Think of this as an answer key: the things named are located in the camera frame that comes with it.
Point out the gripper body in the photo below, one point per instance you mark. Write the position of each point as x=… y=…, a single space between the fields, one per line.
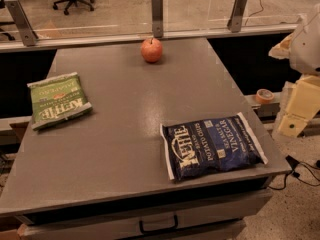
x=307 y=47

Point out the blue Kettle chip bag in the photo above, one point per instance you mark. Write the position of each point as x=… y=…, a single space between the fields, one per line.
x=198 y=148

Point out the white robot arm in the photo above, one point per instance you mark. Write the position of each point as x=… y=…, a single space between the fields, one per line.
x=302 y=49

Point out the green jalapeno Kettle chip bag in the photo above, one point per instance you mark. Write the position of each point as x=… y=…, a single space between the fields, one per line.
x=57 y=99

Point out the orange tape roll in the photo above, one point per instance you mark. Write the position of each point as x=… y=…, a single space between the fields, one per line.
x=264 y=96

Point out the grey drawer front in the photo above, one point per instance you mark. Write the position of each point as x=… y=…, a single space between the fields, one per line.
x=215 y=218

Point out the red apple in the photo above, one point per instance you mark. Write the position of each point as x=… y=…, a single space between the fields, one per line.
x=151 y=50

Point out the clear glass panel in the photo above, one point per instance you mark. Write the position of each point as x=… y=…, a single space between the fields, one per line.
x=122 y=17

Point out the right metal bracket post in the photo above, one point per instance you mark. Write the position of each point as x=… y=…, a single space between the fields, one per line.
x=235 y=21

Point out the metal bracket post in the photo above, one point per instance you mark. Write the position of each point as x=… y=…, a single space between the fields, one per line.
x=157 y=18
x=27 y=34
x=235 y=21

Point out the black drawer handle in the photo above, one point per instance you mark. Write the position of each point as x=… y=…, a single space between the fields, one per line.
x=158 y=224

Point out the middle metal bracket post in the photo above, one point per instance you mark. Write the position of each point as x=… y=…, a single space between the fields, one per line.
x=157 y=18

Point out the left metal bracket post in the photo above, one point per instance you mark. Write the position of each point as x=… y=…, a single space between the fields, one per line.
x=27 y=34

